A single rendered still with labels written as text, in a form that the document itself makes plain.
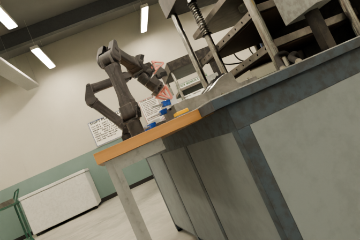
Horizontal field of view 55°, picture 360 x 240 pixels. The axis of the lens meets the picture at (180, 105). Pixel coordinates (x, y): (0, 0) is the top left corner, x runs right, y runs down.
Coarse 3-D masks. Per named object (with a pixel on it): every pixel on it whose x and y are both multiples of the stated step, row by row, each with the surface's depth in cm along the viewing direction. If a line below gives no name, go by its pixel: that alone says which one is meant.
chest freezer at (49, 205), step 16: (80, 176) 782; (32, 192) 764; (48, 192) 769; (64, 192) 773; (80, 192) 777; (96, 192) 827; (32, 208) 760; (48, 208) 764; (64, 208) 768; (80, 208) 772; (32, 224) 755; (48, 224) 759
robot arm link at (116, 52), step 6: (114, 42) 157; (102, 48) 158; (108, 48) 155; (114, 48) 154; (114, 54) 152; (120, 54) 162; (126, 54) 169; (96, 60) 154; (120, 60) 154; (126, 60) 167; (132, 60) 171; (138, 60) 177; (126, 66) 172; (132, 66) 173; (138, 66) 174; (132, 72) 178
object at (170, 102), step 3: (174, 96) 181; (168, 99) 182; (174, 99) 181; (162, 102) 180; (165, 102) 179; (168, 102) 180; (171, 102) 180; (174, 102) 180; (177, 102) 181; (156, 105) 179; (159, 105) 180; (162, 105) 181; (165, 105) 179; (168, 105) 181; (171, 105) 180
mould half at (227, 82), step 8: (216, 80) 186; (224, 80) 184; (232, 80) 185; (248, 80) 187; (216, 88) 182; (224, 88) 183; (232, 88) 184; (200, 96) 178; (208, 96) 180; (216, 96) 181; (176, 104) 174; (184, 104) 175; (192, 104) 177; (200, 104) 178; (168, 112) 188; (168, 120) 193
